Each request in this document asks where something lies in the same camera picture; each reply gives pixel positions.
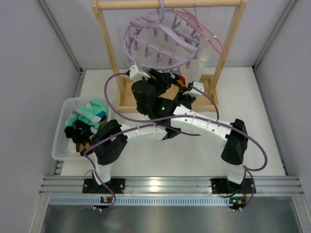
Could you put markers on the brown argyle sock in basket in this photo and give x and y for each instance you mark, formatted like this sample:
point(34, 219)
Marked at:
point(82, 147)

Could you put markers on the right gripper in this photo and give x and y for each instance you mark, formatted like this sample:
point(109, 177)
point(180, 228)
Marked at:
point(146, 85)

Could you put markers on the wooden clothes rack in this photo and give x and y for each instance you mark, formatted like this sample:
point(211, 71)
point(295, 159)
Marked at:
point(212, 70)

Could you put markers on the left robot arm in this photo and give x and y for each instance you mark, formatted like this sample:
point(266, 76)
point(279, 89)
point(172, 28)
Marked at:
point(109, 142)

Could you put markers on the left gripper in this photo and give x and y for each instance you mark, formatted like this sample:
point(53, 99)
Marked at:
point(185, 100)

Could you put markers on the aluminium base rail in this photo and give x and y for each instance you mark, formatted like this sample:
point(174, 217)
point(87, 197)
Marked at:
point(165, 191)

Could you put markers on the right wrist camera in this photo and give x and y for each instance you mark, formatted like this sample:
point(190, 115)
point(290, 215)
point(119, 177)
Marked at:
point(136, 73)

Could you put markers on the white plastic basket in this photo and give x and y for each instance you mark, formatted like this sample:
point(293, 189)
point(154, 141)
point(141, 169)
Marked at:
point(61, 142)

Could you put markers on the red black argyle sock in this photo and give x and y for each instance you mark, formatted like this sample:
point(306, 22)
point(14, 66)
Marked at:
point(178, 80)

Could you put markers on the teal sock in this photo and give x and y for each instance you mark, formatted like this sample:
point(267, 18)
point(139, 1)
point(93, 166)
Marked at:
point(80, 114)
point(96, 110)

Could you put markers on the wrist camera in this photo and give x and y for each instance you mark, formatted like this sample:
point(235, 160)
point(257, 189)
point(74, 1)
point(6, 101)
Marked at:
point(194, 89)
point(136, 73)

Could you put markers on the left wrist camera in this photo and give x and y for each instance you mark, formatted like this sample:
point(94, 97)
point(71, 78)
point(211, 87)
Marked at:
point(194, 89)

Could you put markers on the purple round clip hanger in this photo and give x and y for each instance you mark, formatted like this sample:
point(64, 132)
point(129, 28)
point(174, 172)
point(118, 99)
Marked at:
point(153, 41)

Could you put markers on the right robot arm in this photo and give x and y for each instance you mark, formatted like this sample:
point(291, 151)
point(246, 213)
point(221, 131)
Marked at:
point(232, 136)

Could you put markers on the pink coat hanger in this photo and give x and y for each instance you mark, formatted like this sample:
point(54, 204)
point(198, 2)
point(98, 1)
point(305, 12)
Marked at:
point(202, 29)

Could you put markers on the white cloth bag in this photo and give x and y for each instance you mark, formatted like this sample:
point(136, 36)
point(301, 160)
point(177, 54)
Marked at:
point(195, 37)

